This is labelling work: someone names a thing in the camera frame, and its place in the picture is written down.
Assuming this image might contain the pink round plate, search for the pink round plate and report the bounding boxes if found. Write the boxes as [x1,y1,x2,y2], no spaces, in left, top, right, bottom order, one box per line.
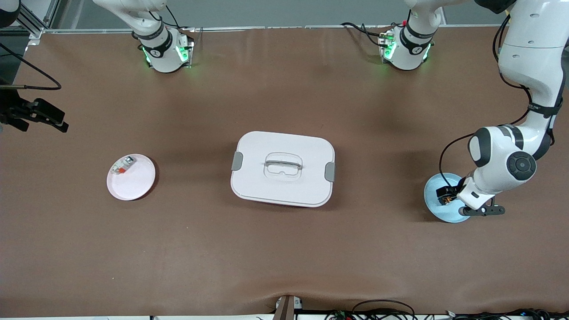
[107,154,156,201]

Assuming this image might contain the black cable bundle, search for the black cable bundle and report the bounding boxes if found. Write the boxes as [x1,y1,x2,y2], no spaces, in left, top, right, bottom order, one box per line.
[445,308,569,320]

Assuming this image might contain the aluminium frame profile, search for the aluminium frame profile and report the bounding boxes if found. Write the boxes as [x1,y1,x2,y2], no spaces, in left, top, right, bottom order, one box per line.
[18,0,60,45]

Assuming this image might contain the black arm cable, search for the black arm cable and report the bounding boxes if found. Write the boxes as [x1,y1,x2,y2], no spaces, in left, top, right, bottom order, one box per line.
[0,43,61,91]
[439,13,534,187]

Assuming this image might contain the light blue round plate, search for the light blue round plate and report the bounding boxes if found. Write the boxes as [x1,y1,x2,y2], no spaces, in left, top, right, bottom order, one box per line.
[424,173,472,223]

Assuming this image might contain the black right base cables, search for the black right base cables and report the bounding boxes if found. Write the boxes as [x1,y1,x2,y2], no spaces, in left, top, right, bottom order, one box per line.
[149,4,196,32]

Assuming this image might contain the silver table edge strip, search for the silver table edge strip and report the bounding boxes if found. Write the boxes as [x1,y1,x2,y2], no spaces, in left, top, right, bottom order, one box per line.
[42,24,503,34]

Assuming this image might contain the white box with handle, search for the white box with handle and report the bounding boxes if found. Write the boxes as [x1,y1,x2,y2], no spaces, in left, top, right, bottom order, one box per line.
[230,131,336,208]

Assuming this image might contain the black left base cables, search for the black left base cables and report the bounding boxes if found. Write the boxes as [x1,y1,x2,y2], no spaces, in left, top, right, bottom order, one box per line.
[341,20,403,47]

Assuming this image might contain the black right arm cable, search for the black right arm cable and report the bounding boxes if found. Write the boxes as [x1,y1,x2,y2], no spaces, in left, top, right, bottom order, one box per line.
[0,43,61,91]

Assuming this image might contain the black looped cable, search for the black looped cable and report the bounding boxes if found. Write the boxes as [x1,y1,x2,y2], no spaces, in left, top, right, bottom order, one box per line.
[353,300,416,320]

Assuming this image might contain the white red switch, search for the white red switch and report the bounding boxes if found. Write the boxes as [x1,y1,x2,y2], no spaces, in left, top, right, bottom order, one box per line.
[111,156,135,175]

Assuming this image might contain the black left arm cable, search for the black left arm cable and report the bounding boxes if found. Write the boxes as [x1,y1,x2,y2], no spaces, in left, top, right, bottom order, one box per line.
[439,13,534,187]

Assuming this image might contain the black base cables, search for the black base cables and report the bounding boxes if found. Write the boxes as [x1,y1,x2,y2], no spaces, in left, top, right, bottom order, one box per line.
[341,20,403,47]
[149,4,196,32]

